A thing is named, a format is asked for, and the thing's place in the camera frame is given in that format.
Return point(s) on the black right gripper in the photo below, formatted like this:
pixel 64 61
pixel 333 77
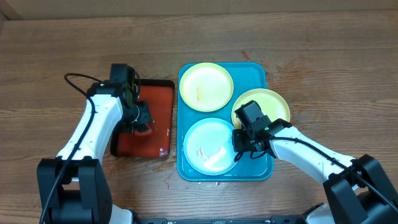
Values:
pixel 240 142

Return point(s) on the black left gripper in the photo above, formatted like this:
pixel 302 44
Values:
pixel 145 116

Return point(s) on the light blue plate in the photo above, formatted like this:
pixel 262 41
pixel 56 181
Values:
pixel 208 146

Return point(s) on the yellow plate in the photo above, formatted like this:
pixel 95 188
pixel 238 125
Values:
pixel 206 87
pixel 270 102

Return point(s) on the dark hourglass sponge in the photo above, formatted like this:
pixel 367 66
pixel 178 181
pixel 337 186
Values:
pixel 142 130

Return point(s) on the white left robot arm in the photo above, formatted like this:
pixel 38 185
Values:
pixel 72 186

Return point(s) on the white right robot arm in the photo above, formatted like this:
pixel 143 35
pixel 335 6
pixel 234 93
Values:
pixel 357 190

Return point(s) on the red tray with black rim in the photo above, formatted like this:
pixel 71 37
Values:
pixel 154 143

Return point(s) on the teal plastic tray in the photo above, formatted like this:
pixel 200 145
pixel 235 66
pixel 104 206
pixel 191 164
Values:
pixel 246 76

